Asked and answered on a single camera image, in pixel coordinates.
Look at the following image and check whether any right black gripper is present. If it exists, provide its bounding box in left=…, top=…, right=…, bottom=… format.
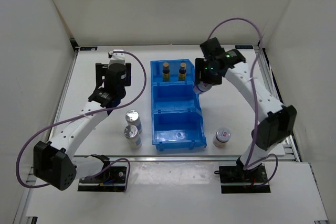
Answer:
left=194, top=59, right=222, bottom=87

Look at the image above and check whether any brown bottle yellow label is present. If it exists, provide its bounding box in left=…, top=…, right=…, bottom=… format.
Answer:
left=178, top=62, right=186, bottom=81
left=162, top=62, right=170, bottom=82

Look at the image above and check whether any red-label lid jar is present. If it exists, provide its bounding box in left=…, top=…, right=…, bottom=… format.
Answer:
left=193, top=82, right=212, bottom=95
left=213, top=127, right=231, bottom=148

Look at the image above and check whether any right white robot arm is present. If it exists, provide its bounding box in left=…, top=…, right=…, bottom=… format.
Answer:
left=194, top=38, right=297, bottom=182

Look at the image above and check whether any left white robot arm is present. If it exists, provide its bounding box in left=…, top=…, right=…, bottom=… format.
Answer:
left=33, top=63, right=131, bottom=191

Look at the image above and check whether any left blue corner label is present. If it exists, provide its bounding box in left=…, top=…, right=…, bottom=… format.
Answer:
left=79, top=47, right=98, bottom=51

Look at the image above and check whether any blue corner label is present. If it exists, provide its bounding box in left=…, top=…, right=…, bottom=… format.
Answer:
left=79, top=47, right=98, bottom=51
left=235, top=45, right=254, bottom=50

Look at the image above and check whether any right blue corner label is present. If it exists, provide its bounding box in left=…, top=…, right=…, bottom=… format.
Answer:
left=235, top=45, right=254, bottom=50

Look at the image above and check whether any rear silver-lid white jar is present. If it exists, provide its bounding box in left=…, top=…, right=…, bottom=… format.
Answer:
left=125, top=110, right=142, bottom=134

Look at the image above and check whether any silver-lid white jar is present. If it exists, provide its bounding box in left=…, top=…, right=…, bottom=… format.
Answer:
left=124, top=125, right=142, bottom=149
left=125, top=110, right=142, bottom=134

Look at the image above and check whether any blue three-compartment plastic bin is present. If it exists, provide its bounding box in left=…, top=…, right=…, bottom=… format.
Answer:
left=150, top=59, right=207, bottom=152

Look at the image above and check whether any front silver-lid white jar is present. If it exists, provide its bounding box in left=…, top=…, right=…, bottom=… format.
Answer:
left=124, top=125, right=142, bottom=149

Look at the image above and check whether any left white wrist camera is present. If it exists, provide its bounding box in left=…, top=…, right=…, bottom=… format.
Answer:
left=108, top=49, right=125, bottom=65

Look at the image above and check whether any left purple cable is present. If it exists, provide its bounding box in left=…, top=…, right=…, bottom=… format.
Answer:
left=15, top=50, right=147, bottom=191

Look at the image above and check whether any purple cable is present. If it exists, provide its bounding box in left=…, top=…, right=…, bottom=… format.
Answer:
left=208, top=17, right=279, bottom=188
left=15, top=50, right=147, bottom=191

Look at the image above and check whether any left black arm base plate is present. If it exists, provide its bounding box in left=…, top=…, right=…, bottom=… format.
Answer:
left=77, top=165, right=128, bottom=193

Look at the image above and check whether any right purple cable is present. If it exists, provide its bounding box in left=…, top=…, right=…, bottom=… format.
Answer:
left=208, top=17, right=279, bottom=188

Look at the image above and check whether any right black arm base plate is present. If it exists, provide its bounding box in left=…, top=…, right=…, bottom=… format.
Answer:
left=214, top=165, right=271, bottom=194

